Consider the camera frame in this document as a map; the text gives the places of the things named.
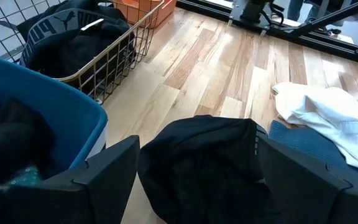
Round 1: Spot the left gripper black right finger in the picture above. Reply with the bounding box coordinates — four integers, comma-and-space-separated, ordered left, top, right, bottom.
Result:
257, 136, 358, 224

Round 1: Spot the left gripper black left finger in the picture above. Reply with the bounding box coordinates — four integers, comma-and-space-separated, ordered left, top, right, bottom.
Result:
0, 134, 141, 224

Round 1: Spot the teal dotted cloth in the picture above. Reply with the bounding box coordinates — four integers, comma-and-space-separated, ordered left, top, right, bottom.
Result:
6, 166, 45, 188

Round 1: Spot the white cloth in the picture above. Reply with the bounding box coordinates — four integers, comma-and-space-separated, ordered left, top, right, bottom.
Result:
271, 81, 358, 174

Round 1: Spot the black Puma cloth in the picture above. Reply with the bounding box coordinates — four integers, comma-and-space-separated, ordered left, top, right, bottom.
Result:
16, 6, 137, 82

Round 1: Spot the navy blue knit cloth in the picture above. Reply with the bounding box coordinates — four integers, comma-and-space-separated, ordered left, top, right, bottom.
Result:
268, 119, 358, 182

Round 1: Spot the blue white striped fabric bin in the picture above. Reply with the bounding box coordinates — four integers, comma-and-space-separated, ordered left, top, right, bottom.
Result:
0, 52, 109, 188

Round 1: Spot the person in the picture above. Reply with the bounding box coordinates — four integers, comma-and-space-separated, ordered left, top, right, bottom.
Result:
287, 0, 324, 21

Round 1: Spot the office chair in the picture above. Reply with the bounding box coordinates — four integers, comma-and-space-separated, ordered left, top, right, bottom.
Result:
309, 0, 358, 42

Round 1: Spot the orange plastic bin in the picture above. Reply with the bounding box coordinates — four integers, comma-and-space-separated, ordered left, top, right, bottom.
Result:
111, 0, 178, 29

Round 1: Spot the wire mesh basket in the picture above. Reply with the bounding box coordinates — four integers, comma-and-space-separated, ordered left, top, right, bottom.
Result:
0, 0, 168, 105

